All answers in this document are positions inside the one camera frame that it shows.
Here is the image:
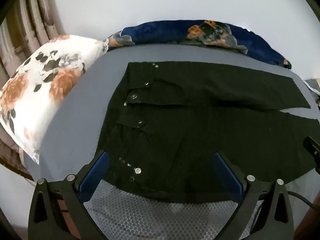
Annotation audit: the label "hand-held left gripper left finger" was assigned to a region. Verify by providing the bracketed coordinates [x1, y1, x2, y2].
[28, 150, 112, 240]

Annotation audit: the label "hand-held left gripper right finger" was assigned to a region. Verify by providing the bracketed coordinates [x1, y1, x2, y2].
[212, 151, 295, 240]

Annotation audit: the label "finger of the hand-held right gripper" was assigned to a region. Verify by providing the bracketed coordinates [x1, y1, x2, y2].
[303, 136, 320, 174]

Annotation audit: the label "black pants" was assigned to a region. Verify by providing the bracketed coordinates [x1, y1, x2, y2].
[96, 61, 320, 203]

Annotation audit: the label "grey textured mattress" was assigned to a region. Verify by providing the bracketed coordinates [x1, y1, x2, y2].
[21, 42, 320, 240]

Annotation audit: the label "white floral pillow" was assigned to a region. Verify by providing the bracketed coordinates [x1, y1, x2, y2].
[0, 34, 109, 165]

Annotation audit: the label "blue floral blanket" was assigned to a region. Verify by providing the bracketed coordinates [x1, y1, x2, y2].
[104, 19, 292, 70]

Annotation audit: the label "beige patterned curtain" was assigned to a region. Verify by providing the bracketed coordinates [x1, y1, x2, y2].
[0, 0, 65, 180]

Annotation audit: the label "black cable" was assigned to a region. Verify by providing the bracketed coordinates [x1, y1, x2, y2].
[286, 191, 320, 209]

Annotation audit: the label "white strap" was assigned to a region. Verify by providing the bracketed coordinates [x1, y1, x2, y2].
[303, 79, 320, 95]

